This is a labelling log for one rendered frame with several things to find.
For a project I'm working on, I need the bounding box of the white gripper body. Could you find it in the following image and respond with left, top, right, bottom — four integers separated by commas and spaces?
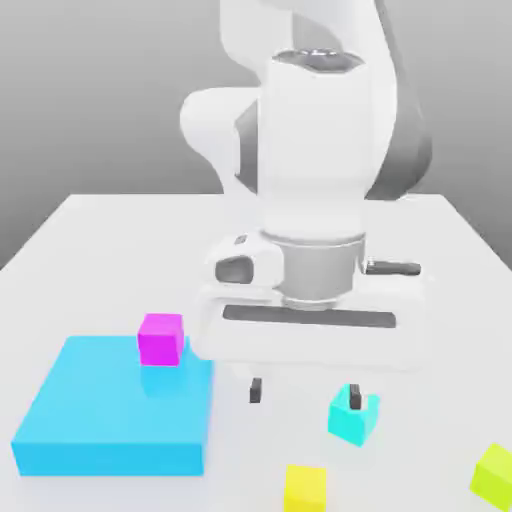
190, 278, 432, 374

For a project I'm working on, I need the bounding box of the small cyan cube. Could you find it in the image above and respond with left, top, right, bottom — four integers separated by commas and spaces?
327, 383, 382, 448

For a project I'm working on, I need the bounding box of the small yellow cube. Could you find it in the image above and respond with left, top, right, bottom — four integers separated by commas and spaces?
283, 464, 328, 512

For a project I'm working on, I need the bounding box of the small magenta cube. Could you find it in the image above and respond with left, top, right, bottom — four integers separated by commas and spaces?
137, 312, 186, 368

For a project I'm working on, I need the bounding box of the small lime cube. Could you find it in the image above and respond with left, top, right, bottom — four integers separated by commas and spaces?
469, 442, 512, 512

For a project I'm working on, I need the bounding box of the large blue box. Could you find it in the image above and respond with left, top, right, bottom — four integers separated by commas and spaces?
10, 334, 216, 478

